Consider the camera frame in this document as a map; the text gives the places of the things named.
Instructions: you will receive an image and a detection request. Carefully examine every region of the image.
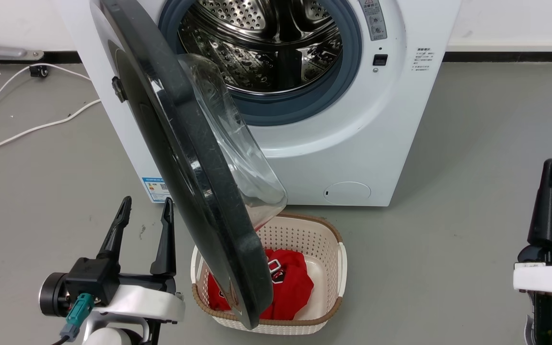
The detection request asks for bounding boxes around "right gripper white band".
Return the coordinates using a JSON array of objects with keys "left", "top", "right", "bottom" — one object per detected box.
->
[{"left": 513, "top": 159, "right": 552, "bottom": 296}]

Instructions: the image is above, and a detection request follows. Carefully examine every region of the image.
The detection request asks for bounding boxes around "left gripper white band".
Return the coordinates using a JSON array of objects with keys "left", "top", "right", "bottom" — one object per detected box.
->
[{"left": 92, "top": 195, "right": 186, "bottom": 323}]

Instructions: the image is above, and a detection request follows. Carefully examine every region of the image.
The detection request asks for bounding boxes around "black round washer door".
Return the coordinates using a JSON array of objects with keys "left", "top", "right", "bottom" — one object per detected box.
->
[{"left": 89, "top": 0, "right": 289, "bottom": 331}]

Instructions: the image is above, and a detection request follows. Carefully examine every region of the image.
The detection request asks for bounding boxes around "white front-load washing machine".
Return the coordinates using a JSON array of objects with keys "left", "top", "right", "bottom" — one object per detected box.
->
[{"left": 53, "top": 0, "right": 461, "bottom": 207}]

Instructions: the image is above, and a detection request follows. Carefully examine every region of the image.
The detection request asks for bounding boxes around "grey-blue rubber door gasket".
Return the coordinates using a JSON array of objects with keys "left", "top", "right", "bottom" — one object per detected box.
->
[{"left": 158, "top": 0, "right": 363, "bottom": 127}]

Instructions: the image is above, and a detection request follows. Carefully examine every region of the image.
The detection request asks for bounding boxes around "blue white energy label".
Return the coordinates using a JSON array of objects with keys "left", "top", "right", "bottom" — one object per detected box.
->
[{"left": 141, "top": 177, "right": 172, "bottom": 203}]

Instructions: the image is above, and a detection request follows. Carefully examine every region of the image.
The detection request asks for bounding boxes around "red printed garment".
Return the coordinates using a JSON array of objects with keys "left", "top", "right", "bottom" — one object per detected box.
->
[{"left": 207, "top": 248, "right": 315, "bottom": 321}]

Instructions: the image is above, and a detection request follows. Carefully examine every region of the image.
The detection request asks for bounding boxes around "cream perforated laundry basket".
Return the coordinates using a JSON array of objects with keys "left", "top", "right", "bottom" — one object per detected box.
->
[{"left": 190, "top": 213, "right": 348, "bottom": 335}]

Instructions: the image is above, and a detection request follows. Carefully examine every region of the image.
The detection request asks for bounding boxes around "round white filter cover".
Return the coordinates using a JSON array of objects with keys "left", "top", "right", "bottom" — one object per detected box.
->
[{"left": 323, "top": 182, "right": 372, "bottom": 206}]

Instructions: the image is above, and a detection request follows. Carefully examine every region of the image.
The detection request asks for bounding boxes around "stainless steel washer drum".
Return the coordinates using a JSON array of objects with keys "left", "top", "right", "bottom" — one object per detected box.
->
[{"left": 178, "top": 0, "right": 343, "bottom": 94}]

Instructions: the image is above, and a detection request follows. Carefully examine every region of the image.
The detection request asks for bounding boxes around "grey warning sticker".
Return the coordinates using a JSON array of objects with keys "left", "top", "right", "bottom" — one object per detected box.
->
[{"left": 358, "top": 0, "right": 388, "bottom": 42}]

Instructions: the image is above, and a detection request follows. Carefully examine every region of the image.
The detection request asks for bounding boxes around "teal connector black cable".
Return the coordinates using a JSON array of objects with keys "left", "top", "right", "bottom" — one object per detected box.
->
[{"left": 50, "top": 293, "right": 95, "bottom": 345}]

